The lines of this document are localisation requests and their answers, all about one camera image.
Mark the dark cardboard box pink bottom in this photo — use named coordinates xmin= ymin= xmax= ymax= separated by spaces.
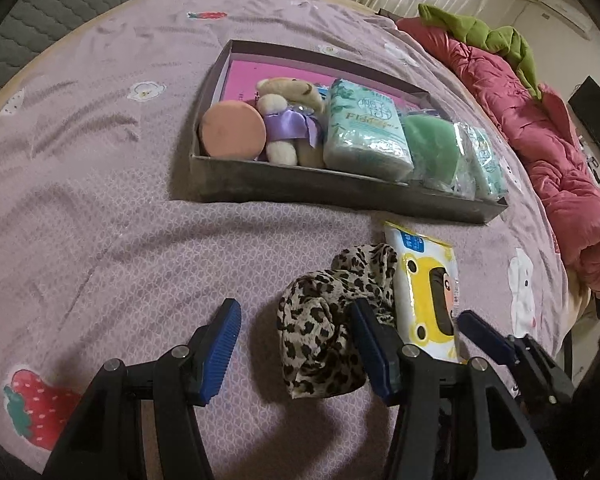
xmin=189 ymin=39 xmax=510 ymax=225

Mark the green tissue pack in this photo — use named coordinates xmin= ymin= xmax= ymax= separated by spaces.
xmin=455 ymin=122 xmax=508 ymax=201
xmin=322 ymin=78 xmax=414 ymax=181

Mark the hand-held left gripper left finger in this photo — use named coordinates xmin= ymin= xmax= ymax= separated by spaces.
xmin=42 ymin=298 xmax=242 ymax=480

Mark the green sponge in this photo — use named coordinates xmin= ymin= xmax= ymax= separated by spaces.
xmin=400 ymin=112 xmax=473 ymax=191

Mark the leopard print scrunchie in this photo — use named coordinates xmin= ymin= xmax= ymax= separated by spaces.
xmin=276 ymin=242 xmax=398 ymax=400

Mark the yellow cartoon wipes packet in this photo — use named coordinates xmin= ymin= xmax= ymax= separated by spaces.
xmin=382 ymin=221 xmax=468 ymax=363

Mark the white air conditioner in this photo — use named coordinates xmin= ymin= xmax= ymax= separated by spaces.
xmin=537 ymin=0 xmax=593 ymax=31

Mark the green blanket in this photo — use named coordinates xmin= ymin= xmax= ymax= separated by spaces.
xmin=417 ymin=4 xmax=543 ymax=101

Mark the teddy bear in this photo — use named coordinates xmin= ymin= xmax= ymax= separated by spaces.
xmin=256 ymin=77 xmax=327 ymax=167

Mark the black television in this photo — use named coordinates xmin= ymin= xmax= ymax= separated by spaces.
xmin=567 ymin=76 xmax=600 ymax=168

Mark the grey quilted headboard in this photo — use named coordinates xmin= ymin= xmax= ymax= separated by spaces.
xmin=0 ymin=0 xmax=211 ymax=91

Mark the purple printed blanket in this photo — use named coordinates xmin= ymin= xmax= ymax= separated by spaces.
xmin=0 ymin=0 xmax=571 ymax=461

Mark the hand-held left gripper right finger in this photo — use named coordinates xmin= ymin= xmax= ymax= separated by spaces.
xmin=350 ymin=298 xmax=561 ymax=480

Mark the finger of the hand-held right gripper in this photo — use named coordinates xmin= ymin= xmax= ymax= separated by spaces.
xmin=457 ymin=310 xmax=518 ymax=367

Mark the pink quilt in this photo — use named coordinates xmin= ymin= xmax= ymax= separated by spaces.
xmin=397 ymin=20 xmax=600 ymax=298

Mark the peach makeup puff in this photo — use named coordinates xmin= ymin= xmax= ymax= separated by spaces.
xmin=200 ymin=101 xmax=267 ymax=161

